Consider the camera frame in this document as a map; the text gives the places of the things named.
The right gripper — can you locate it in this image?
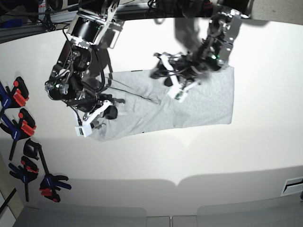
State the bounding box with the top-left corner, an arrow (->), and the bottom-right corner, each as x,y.
66,89 -> 125,120

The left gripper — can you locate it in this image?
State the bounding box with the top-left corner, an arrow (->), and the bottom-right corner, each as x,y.
150,53 -> 213,87

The grey T-shirt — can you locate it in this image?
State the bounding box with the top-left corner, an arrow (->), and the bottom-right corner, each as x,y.
90,67 -> 234,141

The blue red bar clamp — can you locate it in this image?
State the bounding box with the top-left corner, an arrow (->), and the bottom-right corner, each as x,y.
0,77 -> 29,116
9,156 -> 39,202
0,108 -> 36,161

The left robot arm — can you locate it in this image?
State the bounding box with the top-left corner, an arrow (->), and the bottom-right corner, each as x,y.
114,0 -> 253,125

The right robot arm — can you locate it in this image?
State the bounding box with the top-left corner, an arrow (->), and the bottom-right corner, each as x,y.
45,0 -> 120,120

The long black bar clamp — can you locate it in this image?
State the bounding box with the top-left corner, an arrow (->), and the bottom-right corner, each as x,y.
23,139 -> 71,203

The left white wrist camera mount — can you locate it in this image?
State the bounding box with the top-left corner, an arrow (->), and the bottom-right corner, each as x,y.
154,52 -> 199,103

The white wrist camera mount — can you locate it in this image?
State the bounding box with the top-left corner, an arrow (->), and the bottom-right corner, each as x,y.
154,52 -> 199,103
72,100 -> 116,137

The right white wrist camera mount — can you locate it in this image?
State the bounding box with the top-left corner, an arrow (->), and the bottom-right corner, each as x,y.
72,100 -> 116,137

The black camera mount top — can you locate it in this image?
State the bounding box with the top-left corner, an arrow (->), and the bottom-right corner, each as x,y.
144,0 -> 214,18

